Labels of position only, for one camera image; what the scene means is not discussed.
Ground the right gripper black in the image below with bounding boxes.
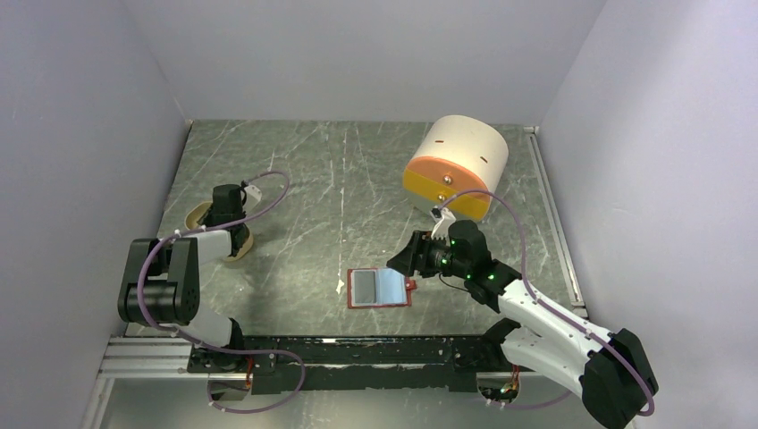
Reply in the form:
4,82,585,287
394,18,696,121
387,230,470,279

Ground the black VIP credit card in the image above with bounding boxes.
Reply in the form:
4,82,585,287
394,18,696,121
351,270,377,306

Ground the red leather card holder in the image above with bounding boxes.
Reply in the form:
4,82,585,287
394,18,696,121
347,268,417,309

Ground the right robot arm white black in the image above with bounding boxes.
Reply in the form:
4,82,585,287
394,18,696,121
386,221,659,428

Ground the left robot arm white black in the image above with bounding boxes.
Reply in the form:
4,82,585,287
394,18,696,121
117,184,262,372

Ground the gold metal card tray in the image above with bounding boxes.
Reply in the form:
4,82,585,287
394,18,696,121
184,201,254,265

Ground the cream cylindrical drawer box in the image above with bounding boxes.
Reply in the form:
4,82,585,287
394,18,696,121
402,114,510,221

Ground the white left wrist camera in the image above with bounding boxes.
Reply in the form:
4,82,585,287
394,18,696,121
242,184,263,211

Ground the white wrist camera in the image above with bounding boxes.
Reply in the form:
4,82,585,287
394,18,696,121
242,184,263,211
430,206,457,240

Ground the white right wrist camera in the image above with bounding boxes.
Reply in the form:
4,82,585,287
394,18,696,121
430,206,457,240

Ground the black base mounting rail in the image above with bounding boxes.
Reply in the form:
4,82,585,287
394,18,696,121
186,335,514,395

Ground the aluminium frame rail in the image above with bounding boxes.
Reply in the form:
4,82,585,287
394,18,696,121
94,336,617,380

